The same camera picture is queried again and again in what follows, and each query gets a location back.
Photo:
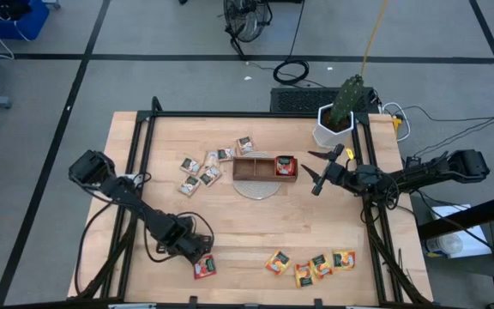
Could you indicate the brown wooden tea box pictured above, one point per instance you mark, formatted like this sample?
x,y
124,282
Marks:
x,y
247,169

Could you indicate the green cactus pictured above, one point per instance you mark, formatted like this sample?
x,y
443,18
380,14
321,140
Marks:
x,y
346,98

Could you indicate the white box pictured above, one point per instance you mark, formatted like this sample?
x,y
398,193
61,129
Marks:
x,y
474,244

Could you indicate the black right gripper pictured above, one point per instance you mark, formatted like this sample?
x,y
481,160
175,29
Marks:
x,y
341,176

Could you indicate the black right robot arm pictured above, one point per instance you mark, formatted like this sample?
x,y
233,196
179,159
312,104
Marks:
x,y
427,173

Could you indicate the blue plastic bin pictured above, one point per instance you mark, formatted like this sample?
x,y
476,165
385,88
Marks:
x,y
32,23

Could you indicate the clear plastic cup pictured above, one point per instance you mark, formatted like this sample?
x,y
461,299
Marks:
x,y
444,244

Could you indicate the white hexagonal planter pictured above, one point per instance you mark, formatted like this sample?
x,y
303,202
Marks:
x,y
330,137

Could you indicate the orange peach tea packet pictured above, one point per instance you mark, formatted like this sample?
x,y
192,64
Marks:
x,y
278,262
321,265
344,259
304,274

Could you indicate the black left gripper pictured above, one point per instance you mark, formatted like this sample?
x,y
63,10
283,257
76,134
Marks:
x,y
184,242

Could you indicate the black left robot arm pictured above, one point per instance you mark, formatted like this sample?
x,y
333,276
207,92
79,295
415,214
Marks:
x,y
122,193

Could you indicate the black metal table frame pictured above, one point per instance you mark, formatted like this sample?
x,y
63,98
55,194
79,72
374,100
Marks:
x,y
251,114

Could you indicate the red strawberry tea packet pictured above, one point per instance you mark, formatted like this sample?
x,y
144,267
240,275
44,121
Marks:
x,y
285,166
206,269

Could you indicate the black floor fan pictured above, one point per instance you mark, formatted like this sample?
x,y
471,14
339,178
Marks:
x,y
247,19

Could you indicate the white woven round coaster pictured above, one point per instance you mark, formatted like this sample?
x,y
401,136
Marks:
x,y
255,191

